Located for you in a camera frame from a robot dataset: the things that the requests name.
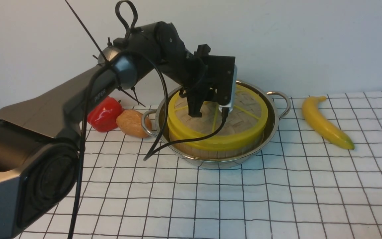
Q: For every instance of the brown potato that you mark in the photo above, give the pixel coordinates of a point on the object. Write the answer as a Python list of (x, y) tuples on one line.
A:
[(130, 123)]

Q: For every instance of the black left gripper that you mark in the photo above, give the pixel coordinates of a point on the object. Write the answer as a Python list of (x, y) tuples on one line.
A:
[(193, 74)]

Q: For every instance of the red bell pepper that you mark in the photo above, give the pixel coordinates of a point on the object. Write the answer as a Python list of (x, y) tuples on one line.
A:
[(103, 117)]

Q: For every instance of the stainless steel two-handled pot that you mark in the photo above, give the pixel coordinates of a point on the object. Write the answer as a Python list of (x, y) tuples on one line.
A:
[(156, 121)]

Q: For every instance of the yellow rimmed woven steamer lid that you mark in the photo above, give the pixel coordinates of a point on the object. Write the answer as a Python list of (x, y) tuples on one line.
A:
[(249, 115)]

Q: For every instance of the yellow banana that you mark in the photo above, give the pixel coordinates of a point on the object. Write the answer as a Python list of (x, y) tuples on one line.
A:
[(319, 123)]

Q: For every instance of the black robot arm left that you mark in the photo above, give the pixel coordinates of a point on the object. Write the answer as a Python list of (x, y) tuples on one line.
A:
[(42, 140)]

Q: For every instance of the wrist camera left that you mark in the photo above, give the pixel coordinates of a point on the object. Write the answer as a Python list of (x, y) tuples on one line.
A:
[(219, 80)]

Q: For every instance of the yellow rimmed bamboo steamer basket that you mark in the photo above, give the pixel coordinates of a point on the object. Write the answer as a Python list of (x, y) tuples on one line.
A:
[(221, 147)]

